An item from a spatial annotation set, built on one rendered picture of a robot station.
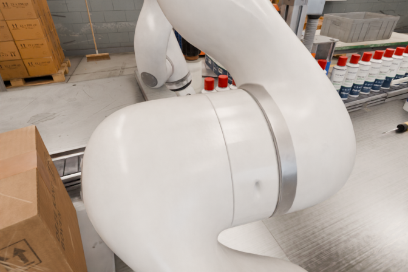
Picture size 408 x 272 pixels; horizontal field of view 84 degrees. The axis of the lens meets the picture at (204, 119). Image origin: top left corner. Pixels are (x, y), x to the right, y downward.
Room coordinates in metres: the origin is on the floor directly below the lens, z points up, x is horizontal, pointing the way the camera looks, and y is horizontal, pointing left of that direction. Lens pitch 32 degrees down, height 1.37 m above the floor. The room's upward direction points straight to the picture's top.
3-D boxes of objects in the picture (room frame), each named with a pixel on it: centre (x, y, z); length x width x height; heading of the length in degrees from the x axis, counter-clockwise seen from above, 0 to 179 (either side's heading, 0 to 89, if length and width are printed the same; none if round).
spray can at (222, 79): (0.72, -0.06, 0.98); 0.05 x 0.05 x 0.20
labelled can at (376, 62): (1.02, -0.78, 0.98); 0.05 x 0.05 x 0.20
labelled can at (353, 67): (0.96, -0.65, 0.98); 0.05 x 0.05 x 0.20
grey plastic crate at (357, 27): (2.58, -1.64, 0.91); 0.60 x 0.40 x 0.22; 108
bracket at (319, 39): (0.99, -0.48, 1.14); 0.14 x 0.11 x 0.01; 113
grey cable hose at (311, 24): (0.71, -0.32, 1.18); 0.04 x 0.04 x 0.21
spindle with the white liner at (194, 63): (0.97, 0.05, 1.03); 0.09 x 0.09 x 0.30
